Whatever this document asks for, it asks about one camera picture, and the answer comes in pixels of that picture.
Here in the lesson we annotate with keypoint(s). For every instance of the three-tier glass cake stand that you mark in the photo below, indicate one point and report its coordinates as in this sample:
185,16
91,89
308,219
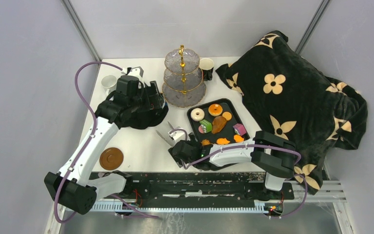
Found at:
183,78

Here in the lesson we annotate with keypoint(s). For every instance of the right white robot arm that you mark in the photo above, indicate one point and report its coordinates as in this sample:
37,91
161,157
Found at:
275,155

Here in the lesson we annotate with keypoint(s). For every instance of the brown round saucer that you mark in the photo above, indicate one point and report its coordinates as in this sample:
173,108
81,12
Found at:
111,158

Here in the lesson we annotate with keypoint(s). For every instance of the black mug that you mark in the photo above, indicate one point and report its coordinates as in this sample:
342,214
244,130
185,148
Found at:
207,67

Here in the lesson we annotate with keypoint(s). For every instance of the orange fish cookie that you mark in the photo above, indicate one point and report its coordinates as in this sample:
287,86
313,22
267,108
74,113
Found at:
238,138
222,141

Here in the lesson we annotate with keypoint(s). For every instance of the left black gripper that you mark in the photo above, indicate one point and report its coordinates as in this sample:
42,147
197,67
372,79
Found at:
152,102

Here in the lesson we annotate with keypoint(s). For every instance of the black floral blanket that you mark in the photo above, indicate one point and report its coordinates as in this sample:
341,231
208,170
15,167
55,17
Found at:
290,98

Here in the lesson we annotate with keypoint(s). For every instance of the round orange biscuit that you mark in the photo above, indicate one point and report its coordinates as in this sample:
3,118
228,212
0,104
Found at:
227,115

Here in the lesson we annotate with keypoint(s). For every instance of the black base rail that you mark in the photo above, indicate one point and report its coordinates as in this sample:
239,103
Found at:
201,190

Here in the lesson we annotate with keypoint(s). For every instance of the orange fish cookie left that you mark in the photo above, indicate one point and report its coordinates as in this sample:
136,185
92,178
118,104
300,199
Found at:
222,141

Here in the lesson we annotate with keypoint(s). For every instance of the white frosted donut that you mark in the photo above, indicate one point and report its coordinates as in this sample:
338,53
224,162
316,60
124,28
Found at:
197,114

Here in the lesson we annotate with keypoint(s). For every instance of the orange frosted donut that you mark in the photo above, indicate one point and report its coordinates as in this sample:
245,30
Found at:
215,110

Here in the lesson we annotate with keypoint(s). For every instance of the black serving tray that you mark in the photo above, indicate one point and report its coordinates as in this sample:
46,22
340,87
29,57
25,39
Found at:
229,122

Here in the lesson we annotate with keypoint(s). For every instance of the white and blue mug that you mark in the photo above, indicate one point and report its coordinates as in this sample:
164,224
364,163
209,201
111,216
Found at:
109,84

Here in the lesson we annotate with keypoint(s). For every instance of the orange fish cookie right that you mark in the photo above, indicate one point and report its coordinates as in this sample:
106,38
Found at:
238,138

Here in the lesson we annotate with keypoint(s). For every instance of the metal serving tongs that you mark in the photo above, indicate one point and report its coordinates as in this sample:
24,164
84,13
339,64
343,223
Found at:
166,135

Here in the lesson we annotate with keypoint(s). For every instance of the orange flower cookie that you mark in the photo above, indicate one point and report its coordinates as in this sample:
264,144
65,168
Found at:
205,142

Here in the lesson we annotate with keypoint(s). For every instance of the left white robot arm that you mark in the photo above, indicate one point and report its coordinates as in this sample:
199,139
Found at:
71,186

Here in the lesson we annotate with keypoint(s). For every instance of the green cake slice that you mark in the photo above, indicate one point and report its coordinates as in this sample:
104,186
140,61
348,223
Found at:
205,126

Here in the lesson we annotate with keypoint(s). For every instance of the black cloth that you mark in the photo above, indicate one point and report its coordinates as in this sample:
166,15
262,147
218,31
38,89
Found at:
152,111

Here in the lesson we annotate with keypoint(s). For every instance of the pink cake slice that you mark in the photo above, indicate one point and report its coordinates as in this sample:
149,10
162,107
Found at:
239,129

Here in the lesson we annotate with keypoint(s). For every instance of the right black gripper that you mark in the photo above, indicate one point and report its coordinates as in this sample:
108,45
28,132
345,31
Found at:
193,141

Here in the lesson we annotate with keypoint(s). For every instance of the brown madeleine bread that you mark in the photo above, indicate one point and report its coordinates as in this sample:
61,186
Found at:
218,124

